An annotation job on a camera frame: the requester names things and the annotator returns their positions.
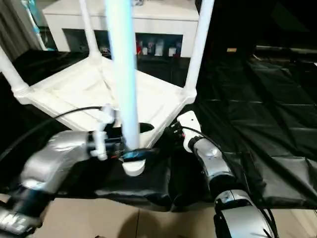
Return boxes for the white plastic table top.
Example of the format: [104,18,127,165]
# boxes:
[14,54,198,178]

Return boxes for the black mat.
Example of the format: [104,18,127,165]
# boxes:
[0,45,317,211]

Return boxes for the white cabinet with glass doors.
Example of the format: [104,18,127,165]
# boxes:
[42,0,201,58]

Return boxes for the light blue plastic item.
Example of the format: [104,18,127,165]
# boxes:
[21,0,49,51]

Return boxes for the grey curtain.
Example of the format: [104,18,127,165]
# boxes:
[0,0,34,62]

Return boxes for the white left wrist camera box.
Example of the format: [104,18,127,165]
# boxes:
[93,104,118,162]

